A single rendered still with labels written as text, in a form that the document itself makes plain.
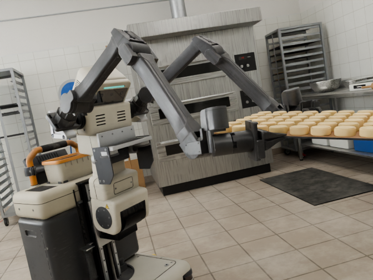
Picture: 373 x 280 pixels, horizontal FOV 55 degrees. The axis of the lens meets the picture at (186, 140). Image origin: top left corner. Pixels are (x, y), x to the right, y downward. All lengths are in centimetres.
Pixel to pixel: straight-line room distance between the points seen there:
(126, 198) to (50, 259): 45
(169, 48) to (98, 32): 137
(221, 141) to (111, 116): 82
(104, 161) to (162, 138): 277
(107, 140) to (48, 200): 39
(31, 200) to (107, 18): 393
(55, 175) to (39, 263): 41
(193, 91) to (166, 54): 54
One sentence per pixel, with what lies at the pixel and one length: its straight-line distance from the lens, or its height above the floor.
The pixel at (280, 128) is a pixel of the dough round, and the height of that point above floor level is 99.
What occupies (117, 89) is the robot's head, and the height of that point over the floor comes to 120.
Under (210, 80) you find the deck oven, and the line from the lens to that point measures 437.
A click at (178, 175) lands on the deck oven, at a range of 434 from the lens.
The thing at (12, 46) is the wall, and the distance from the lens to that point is 545.
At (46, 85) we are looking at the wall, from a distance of 531.
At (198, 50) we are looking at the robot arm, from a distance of 154.
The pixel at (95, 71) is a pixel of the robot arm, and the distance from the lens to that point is 129.
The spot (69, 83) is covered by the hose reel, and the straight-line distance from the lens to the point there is 512.
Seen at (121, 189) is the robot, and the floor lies 76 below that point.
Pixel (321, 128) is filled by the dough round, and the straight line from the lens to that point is 96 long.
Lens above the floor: 111
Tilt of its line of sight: 6 degrees down
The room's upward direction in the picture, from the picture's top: 10 degrees counter-clockwise
